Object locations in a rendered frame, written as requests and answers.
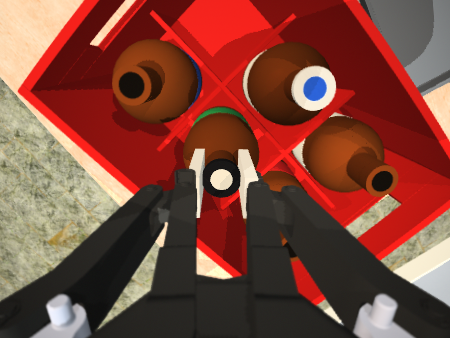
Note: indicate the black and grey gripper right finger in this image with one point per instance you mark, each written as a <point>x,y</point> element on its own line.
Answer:
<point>368,298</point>

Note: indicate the dark grey tray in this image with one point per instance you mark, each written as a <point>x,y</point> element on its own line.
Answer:
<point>418,32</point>

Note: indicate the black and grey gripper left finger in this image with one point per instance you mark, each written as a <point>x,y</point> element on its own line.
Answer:
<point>73,299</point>

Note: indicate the red divided crate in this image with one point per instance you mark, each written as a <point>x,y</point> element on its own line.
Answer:
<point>223,33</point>

